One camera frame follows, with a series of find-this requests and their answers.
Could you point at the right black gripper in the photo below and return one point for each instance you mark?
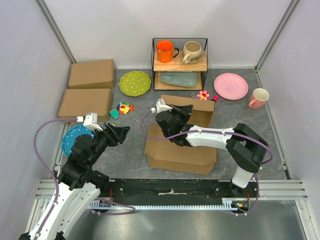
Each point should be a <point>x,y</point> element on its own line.
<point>185,111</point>

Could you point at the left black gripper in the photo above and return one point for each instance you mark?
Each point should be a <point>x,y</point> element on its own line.
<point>116,135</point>

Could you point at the brown cardboard box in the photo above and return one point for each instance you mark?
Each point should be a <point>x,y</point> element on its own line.
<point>169,156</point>

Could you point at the black pink marker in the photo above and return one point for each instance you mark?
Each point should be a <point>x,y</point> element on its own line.
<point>215,98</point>

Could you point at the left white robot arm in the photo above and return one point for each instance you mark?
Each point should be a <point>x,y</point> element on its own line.
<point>78,184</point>

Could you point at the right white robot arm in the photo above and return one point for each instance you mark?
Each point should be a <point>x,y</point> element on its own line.
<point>245,146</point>

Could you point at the front folded cardboard box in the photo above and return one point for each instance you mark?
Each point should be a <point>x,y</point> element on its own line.
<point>79,102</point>

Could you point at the folded cardboard box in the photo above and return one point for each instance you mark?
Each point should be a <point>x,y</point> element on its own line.
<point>79,102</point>
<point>96,74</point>

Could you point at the rear folded cardboard box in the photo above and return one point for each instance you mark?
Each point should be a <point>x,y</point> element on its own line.
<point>96,74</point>

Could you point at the rainbow flower plush toy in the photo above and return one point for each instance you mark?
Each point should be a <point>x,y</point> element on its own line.
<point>123,108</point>

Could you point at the teal rectangular dish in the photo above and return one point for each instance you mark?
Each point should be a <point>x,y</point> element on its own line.
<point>182,79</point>

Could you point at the green dotted plate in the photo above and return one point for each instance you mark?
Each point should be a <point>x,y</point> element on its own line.
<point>135,83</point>

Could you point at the blue dotted plate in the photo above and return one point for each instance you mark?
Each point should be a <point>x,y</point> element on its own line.
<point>70,137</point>

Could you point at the pink plate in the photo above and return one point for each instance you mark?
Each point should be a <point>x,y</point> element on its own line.
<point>231,86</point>

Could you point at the beige ceramic mug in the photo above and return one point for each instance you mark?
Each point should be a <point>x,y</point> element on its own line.
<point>192,52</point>

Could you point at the orange mug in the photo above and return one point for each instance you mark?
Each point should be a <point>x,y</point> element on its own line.
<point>166,51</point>

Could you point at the pink mug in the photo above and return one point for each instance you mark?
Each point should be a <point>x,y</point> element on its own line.
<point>258,98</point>

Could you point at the pink flower plush keychain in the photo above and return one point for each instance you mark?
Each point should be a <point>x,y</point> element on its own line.
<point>201,95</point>

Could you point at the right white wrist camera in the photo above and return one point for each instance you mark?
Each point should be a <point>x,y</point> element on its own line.
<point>160,107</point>

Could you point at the black wire wooden shelf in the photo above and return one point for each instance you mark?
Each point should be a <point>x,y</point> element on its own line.
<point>176,65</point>

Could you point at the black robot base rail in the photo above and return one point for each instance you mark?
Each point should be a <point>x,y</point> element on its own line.
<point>121,188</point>

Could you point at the white slotted cable duct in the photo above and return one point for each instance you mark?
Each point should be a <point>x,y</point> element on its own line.
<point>226,205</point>

